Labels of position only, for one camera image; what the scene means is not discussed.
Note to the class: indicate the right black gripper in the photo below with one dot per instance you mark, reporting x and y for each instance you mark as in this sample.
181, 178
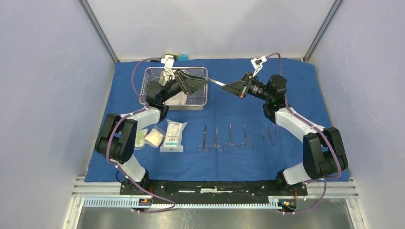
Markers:
239, 88

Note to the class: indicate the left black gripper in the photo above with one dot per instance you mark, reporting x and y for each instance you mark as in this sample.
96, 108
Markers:
196, 82

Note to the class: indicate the metal mesh tray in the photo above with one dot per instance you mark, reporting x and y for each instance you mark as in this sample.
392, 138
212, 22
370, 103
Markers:
195, 101

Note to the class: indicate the steel scalpel handle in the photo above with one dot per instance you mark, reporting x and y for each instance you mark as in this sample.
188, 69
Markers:
216, 82

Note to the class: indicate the blue surgical wrap cloth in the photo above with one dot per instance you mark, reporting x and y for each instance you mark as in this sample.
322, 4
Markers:
259, 163

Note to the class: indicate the steel toothed tissue forceps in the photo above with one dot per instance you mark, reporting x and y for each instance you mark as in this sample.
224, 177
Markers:
269, 134

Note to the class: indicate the white sterile packet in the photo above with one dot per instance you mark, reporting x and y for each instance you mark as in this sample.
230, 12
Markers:
173, 137

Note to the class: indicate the steel needle holder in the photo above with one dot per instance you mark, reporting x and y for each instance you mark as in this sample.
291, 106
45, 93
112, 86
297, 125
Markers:
246, 143

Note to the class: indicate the steel hemostat forceps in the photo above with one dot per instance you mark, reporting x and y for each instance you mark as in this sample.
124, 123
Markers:
230, 143

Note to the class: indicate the steel surgical scissors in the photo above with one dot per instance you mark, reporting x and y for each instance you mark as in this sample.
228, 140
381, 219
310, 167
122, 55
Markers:
204, 147

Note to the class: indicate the beige gauze packet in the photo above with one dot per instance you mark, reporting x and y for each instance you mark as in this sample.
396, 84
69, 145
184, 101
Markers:
155, 137

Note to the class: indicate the steel ring-handled forceps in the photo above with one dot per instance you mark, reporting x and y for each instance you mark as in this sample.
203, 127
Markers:
216, 145

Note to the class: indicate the green sterile packet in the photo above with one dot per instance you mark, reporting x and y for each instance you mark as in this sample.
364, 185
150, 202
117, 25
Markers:
140, 139

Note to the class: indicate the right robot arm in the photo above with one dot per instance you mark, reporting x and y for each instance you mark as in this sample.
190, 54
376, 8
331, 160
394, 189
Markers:
323, 150

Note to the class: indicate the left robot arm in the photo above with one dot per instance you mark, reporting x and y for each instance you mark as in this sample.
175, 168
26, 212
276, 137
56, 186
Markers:
116, 139

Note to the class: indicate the cyan blue block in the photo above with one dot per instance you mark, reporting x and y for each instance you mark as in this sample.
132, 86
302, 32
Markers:
182, 57

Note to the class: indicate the white and yellow block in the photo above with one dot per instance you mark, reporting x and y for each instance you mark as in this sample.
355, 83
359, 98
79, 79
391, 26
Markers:
175, 56

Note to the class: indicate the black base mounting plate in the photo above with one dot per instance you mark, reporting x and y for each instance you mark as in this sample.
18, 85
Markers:
222, 192

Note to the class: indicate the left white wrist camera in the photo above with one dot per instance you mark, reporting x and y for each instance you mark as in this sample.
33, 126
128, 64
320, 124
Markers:
168, 64

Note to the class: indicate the slotted cable duct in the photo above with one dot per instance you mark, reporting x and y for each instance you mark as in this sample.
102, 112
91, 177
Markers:
146, 203

